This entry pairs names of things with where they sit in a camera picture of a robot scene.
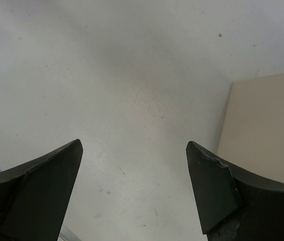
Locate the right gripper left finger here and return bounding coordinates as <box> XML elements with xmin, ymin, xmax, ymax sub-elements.
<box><xmin>0</xmin><ymin>139</ymin><xmax>82</xmax><ymax>240</ymax></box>

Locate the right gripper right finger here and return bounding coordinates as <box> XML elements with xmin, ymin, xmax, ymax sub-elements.
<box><xmin>186</xmin><ymin>141</ymin><xmax>284</xmax><ymax>240</ymax></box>

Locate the brown paper bag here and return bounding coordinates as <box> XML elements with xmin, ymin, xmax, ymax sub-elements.
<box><xmin>217</xmin><ymin>73</ymin><xmax>284</xmax><ymax>183</ymax></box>

